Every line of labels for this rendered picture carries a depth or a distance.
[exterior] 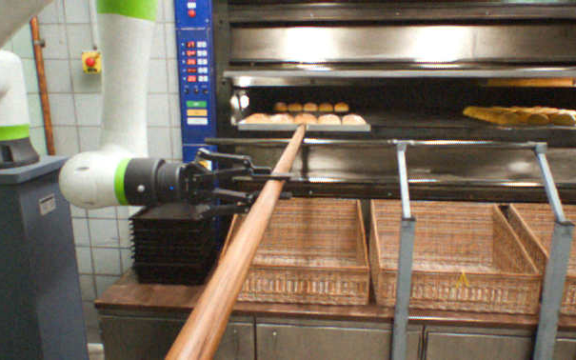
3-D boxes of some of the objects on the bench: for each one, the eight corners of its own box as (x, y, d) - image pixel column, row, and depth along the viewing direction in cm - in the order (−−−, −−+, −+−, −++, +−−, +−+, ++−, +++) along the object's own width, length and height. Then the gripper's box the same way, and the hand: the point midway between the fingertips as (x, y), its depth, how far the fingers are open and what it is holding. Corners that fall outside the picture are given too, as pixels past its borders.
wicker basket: (240, 250, 203) (239, 195, 197) (358, 253, 199) (360, 197, 193) (217, 302, 156) (213, 231, 150) (369, 308, 152) (373, 235, 146)
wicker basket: (499, 259, 194) (506, 201, 187) (628, 264, 188) (641, 205, 182) (552, 316, 146) (565, 242, 140) (726, 325, 141) (746, 248, 135)
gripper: (168, 137, 80) (292, 139, 79) (173, 216, 84) (291, 221, 82) (153, 143, 73) (289, 146, 71) (159, 230, 77) (288, 234, 75)
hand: (272, 186), depth 77 cm, fingers closed on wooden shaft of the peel, 3 cm apart
